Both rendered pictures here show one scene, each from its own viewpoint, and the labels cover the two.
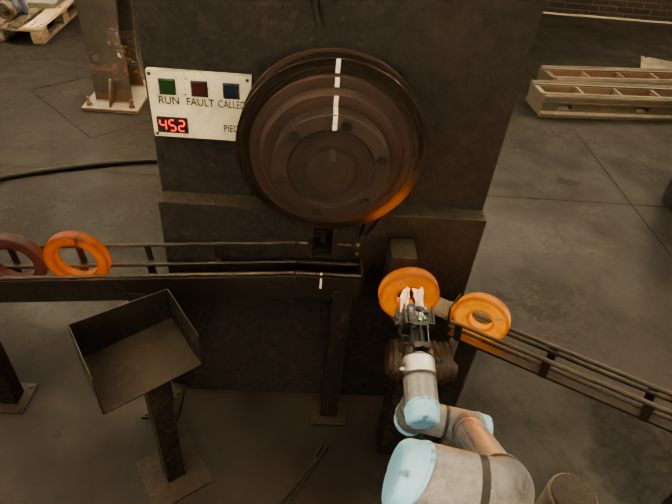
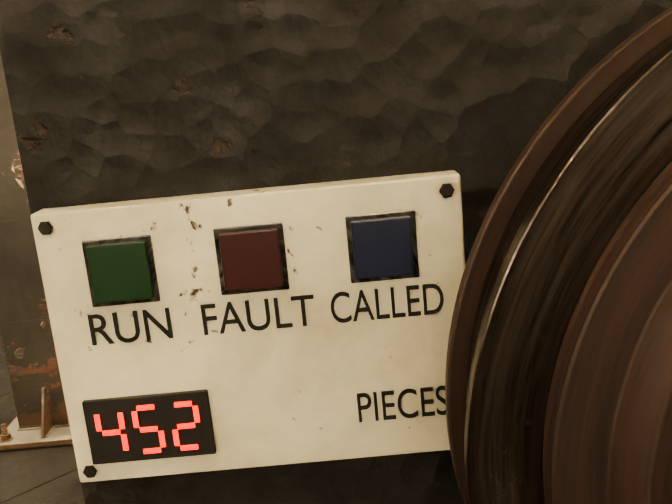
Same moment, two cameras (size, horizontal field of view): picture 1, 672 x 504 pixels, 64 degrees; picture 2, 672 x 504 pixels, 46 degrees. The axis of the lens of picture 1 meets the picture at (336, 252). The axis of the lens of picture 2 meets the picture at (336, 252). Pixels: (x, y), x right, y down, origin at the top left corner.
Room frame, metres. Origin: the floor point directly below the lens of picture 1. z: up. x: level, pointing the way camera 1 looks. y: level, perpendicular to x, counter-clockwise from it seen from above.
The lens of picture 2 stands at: (0.82, 0.29, 1.31)
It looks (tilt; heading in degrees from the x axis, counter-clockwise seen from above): 13 degrees down; 5
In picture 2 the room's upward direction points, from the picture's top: 6 degrees counter-clockwise
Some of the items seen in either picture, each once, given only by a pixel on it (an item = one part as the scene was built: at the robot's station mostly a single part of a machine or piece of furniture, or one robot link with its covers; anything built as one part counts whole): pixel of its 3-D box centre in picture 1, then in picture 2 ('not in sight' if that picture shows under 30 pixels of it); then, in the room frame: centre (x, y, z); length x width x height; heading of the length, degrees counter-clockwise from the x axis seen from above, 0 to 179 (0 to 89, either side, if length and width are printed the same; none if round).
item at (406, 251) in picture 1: (397, 276); not in sight; (1.24, -0.19, 0.68); 0.11 x 0.08 x 0.24; 4
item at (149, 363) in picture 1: (152, 413); not in sight; (0.89, 0.49, 0.36); 0.26 x 0.20 x 0.72; 129
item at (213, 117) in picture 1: (201, 106); (262, 331); (1.29, 0.39, 1.15); 0.26 x 0.02 x 0.18; 94
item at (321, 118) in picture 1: (331, 166); not in sight; (1.11, 0.03, 1.11); 0.28 x 0.06 x 0.28; 94
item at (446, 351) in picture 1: (411, 399); not in sight; (1.10, -0.30, 0.27); 0.22 x 0.13 x 0.53; 94
